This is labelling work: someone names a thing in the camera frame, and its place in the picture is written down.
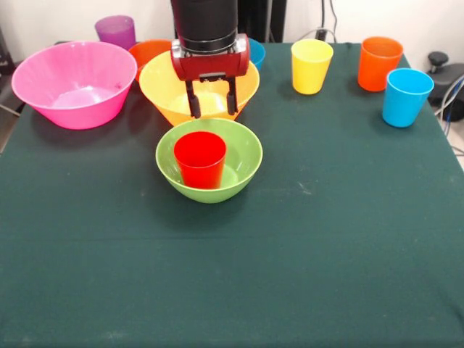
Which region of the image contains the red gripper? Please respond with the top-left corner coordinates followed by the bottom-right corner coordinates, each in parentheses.
top-left (170, 33), bottom-right (251, 119)

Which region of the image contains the black wall cable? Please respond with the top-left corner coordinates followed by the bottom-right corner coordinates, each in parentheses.
top-left (300, 0), bottom-right (339, 43)

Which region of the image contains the dark green tablecloth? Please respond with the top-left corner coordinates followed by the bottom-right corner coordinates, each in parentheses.
top-left (0, 41), bottom-right (464, 348)

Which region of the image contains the blue plastic bowl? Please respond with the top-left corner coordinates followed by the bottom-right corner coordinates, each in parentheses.
top-left (248, 38), bottom-right (266, 72)

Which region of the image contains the grey cable bundle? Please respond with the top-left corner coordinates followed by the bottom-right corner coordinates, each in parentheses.
top-left (434, 75), bottom-right (464, 138)

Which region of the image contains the green plastic bowl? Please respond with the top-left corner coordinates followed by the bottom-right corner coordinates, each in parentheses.
top-left (155, 117), bottom-right (264, 204)

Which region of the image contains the orange plastic bowl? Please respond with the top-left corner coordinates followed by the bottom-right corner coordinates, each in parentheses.
top-left (128, 38), bottom-right (173, 83)

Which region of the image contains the purple plastic cup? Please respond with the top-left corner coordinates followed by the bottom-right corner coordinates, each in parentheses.
top-left (94, 14), bottom-right (137, 51)

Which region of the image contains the yellow plastic bowl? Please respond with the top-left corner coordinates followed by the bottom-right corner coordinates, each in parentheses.
top-left (138, 50), bottom-right (261, 127)

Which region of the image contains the pink plastic bowl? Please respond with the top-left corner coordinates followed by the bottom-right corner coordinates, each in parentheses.
top-left (11, 40), bottom-right (138, 131)

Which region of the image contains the orange plastic cup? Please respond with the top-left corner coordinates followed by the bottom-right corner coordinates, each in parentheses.
top-left (357, 36), bottom-right (405, 92)

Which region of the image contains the yellow plastic cup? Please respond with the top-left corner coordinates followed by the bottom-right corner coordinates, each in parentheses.
top-left (291, 38), bottom-right (334, 96)

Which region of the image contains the red plastic cup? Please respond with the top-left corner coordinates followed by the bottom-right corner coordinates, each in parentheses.
top-left (173, 131), bottom-right (228, 189)

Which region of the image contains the blue plastic cup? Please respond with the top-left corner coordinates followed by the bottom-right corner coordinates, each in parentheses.
top-left (381, 67), bottom-right (435, 128)

